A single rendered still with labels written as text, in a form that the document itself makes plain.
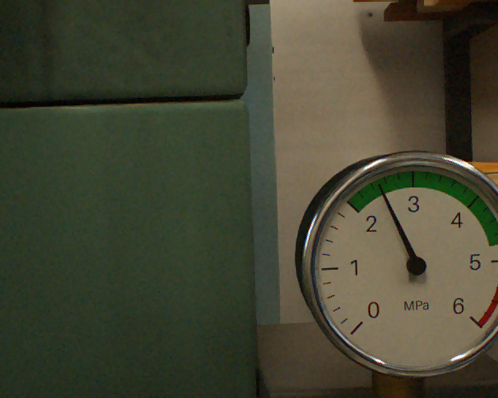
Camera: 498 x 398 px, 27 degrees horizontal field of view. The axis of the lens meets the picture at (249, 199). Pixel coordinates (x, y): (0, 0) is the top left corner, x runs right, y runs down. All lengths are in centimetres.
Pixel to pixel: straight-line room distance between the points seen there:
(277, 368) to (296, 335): 6
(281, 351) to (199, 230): 6
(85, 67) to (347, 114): 246
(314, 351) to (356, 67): 244
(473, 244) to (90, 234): 13
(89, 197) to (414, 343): 12
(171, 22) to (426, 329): 13
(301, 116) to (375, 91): 21
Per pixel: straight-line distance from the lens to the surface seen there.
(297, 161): 278
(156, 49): 34
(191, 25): 34
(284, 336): 40
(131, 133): 34
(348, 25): 280
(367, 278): 29
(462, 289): 29
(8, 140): 35
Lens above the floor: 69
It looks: 3 degrees down
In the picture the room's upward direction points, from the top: 2 degrees counter-clockwise
